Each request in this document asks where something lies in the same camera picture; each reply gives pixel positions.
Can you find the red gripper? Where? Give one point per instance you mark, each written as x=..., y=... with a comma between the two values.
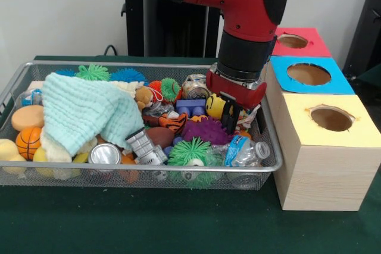
x=238, y=90

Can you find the mint green knitted cloth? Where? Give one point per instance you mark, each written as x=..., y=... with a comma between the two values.
x=83, y=111

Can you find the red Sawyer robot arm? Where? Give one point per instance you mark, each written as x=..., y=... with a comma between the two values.
x=238, y=4

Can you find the clear shallow bin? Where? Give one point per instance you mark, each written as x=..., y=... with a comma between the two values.
x=262, y=173

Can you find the yellow smiley face ball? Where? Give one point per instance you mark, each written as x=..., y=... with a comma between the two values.
x=214, y=106

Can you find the purple spiky ball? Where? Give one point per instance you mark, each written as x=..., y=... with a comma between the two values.
x=205, y=131

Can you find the crushed plastic water bottle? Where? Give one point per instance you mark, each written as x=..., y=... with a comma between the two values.
x=249, y=151

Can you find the green spiky ball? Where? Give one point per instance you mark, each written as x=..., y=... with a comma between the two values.
x=190, y=153

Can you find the large blue spiky ball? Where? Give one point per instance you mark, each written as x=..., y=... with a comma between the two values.
x=128, y=74

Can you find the dark green table cloth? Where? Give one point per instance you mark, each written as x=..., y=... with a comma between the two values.
x=149, y=224

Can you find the green fuzzy monster toy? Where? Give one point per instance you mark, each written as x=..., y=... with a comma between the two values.
x=93, y=72

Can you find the pale orange round sponge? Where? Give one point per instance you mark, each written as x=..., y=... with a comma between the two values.
x=27, y=117

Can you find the small orange basketball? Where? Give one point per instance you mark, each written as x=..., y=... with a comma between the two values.
x=28, y=142

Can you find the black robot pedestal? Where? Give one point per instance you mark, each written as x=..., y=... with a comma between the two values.
x=172, y=28

